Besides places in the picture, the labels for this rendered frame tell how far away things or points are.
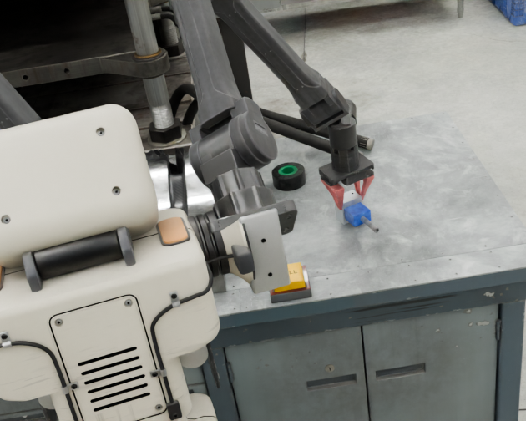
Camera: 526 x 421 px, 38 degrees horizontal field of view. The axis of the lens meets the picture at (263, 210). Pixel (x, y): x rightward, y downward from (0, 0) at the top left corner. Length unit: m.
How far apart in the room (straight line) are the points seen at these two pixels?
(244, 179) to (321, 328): 0.65
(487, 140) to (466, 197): 1.93
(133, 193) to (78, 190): 0.06
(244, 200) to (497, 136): 2.79
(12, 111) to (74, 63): 0.89
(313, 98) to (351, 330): 0.49
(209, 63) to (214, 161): 0.16
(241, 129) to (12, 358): 0.41
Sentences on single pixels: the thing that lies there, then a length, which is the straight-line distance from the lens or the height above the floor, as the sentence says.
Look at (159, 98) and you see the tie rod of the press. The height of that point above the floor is 0.92.
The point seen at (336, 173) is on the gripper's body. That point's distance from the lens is 1.59.
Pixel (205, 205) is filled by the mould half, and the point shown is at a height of 0.88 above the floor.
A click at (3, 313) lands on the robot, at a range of 0.89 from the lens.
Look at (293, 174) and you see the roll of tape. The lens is 1.80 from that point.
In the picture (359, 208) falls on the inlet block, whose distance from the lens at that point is 1.64.
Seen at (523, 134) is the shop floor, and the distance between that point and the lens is 3.72.
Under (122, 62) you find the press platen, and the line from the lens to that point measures 2.11.
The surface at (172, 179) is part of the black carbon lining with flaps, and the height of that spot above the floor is 0.92.
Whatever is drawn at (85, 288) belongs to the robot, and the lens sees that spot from 0.88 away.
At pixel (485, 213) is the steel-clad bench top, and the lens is 1.69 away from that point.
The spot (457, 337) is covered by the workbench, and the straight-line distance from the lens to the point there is 1.69.
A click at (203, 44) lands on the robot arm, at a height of 1.36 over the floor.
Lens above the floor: 1.73
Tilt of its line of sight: 32 degrees down
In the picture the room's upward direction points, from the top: 9 degrees counter-clockwise
